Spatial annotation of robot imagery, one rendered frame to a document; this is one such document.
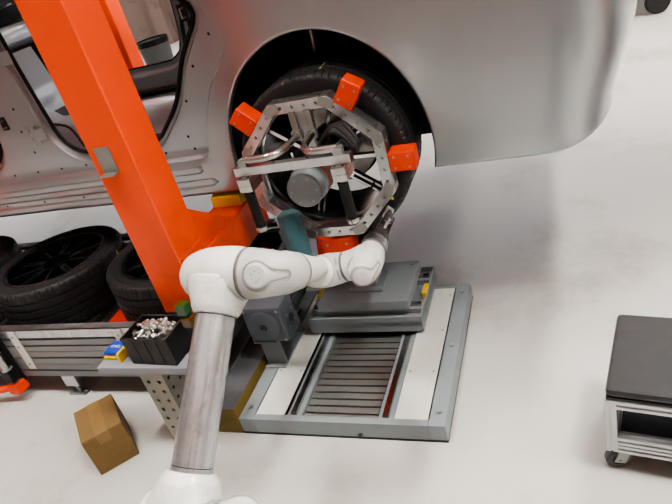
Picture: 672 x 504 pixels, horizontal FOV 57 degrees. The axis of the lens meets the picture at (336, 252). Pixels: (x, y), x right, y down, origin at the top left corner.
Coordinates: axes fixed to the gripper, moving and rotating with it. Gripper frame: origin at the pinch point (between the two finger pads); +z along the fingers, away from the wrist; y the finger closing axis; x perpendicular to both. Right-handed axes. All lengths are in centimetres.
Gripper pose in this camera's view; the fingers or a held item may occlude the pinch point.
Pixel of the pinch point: (388, 213)
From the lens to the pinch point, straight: 227.6
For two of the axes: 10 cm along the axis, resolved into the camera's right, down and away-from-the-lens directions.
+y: 4.8, -6.4, -6.0
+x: -8.3, -5.5, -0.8
